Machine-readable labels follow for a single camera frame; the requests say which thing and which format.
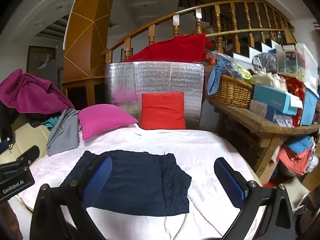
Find patterned cardboard box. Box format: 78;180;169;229
249;99;293;127

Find blue cloth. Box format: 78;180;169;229
207;59;240;95

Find wooden stair railing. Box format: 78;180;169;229
102;0;298;64

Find wicker basket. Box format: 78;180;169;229
206;74;255;109

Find teal garment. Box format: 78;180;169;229
41;116;60;131

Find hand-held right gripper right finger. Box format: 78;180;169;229
214;157;297;240

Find navy blue garment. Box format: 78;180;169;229
60;150;192;217

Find silver foil mat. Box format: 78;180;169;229
104;61;205;130

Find orange wooden column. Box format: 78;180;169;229
61;0;118;110

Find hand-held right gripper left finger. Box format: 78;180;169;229
30;156;113;240

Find teal cardboard box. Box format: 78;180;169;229
252;84;303;115

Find cream sofa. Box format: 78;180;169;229
0;115;50;167

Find black garment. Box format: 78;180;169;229
0;102;20;143

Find white bed sheet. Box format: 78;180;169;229
19;127;265;240

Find clear bag of dark items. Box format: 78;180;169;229
252;52;278;74

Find stack of folded cloths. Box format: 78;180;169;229
275;136;315;178

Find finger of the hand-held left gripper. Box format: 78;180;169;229
15;146;40;168

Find wooden bench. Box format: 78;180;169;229
207;97;320;183

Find magenta pillow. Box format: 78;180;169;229
78;104;139;140

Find red cloth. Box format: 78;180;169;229
122;34;213;63

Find magenta garment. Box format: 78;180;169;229
0;69;75;115

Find red cushion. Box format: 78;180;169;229
140;92;186;130

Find staircase steps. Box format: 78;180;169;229
225;37;278;60

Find clear plastic storage box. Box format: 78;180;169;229
275;43;319;88

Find beige cloth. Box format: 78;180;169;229
251;72;288;92

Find red printed bag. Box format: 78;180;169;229
282;75;307;127

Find grey garment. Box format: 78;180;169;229
47;109;80;157

